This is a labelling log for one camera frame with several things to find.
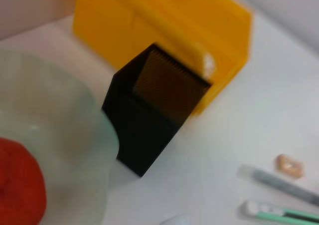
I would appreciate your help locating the white paper ball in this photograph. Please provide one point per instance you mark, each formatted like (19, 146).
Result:
(208, 65)

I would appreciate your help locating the grey pen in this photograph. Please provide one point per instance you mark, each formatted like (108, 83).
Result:
(274, 181)

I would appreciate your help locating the tan eraser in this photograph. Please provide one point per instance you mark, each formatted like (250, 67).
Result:
(289, 165)

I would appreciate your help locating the red-orange fruit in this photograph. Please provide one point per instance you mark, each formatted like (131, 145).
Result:
(20, 182)

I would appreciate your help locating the green utility knife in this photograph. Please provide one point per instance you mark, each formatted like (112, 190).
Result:
(279, 212)

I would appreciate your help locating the black mesh pen holder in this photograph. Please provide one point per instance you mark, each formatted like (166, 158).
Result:
(142, 135)

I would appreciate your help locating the green glass fruit plate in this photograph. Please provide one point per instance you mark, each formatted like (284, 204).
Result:
(62, 125)

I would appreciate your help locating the yellow plastic storage bin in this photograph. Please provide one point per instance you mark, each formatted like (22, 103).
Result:
(149, 18)

